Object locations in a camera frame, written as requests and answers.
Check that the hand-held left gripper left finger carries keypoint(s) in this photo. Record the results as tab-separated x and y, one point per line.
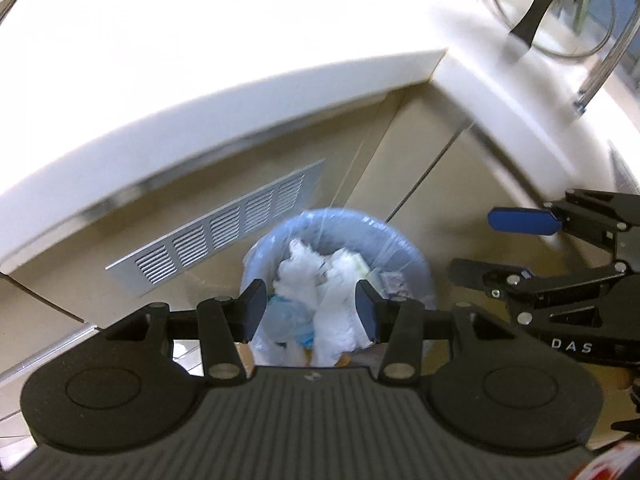
255	307

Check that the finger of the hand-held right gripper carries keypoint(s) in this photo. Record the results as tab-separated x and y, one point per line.
520	221
465	271

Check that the metal vent grille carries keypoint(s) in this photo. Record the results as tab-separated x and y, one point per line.
220	225

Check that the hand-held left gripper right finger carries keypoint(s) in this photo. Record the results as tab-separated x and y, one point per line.
367	310

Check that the white tissue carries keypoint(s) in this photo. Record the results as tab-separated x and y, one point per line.
340	320

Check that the crushed clear plastic bottle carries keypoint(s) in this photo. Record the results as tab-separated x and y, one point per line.
287	320

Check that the blue lined waste bin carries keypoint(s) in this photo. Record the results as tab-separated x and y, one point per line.
415	270

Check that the beige base cabinet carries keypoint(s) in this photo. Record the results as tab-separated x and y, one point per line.
425	170

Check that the metal dish rack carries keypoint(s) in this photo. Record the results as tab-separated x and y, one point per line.
602	72

